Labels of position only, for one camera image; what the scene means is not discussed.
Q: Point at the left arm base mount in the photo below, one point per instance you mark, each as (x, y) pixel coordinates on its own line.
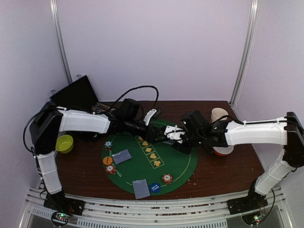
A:
(60, 202)

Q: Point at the grey card deck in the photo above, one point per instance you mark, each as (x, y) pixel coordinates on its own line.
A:
(169, 142)

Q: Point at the black poker chip case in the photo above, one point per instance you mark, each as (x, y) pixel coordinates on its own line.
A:
(75, 102)

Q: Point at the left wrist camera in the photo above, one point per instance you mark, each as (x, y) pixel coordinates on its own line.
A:
(151, 115)

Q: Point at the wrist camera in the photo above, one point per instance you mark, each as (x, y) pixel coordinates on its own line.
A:
(174, 133)
(151, 115)

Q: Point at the dealt blue playing cards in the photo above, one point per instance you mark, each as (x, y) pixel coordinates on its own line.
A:
(121, 156)

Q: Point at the right aluminium frame post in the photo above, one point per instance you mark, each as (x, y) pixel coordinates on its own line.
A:
(251, 29)

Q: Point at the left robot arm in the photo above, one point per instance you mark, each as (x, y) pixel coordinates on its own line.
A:
(45, 126)

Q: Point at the teal white chip stack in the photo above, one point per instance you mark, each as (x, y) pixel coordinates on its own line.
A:
(108, 145)

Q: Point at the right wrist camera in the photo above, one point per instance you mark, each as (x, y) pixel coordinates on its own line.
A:
(174, 133)

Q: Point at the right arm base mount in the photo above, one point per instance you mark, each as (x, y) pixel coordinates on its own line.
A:
(248, 203)

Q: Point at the lime green bowl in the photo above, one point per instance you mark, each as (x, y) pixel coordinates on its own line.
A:
(65, 144)

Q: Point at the cream mug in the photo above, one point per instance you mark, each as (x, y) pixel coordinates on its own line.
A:
(217, 113)

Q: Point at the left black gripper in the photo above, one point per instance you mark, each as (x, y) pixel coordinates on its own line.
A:
(151, 137)

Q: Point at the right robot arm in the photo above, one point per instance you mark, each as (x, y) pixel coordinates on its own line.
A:
(286, 131)

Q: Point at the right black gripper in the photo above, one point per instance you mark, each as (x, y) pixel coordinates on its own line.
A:
(181, 145)

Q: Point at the white orange bowl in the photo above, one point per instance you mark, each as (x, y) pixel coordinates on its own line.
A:
(223, 151)

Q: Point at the blue small blind button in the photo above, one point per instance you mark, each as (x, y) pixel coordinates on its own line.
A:
(155, 188)

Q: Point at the front aluminium rail frame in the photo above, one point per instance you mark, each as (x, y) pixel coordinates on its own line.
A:
(205, 212)

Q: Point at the red poker chip stack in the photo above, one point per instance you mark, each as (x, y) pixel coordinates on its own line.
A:
(167, 178)

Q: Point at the orange big blind button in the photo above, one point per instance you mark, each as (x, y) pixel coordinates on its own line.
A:
(107, 160)

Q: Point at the round green poker mat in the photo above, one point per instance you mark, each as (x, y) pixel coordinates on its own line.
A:
(150, 162)

